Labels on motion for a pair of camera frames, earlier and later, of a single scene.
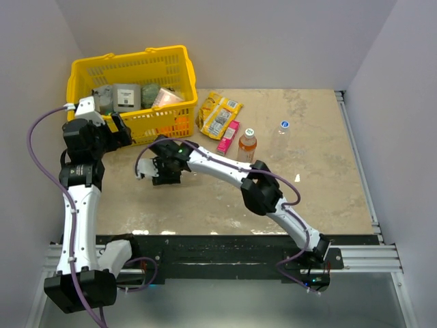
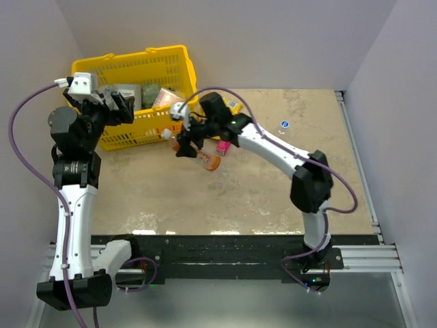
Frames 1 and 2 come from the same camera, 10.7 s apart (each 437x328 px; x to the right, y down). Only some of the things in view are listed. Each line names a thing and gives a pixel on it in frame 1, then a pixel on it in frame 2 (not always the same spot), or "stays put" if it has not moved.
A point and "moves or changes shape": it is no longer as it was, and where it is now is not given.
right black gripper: (163, 178) to (185, 149)
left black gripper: (123, 133) to (125, 115)
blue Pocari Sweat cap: (285, 124) stays put
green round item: (148, 93) stays put
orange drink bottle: (247, 146) moves or changes shape
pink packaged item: (166, 96) stays put
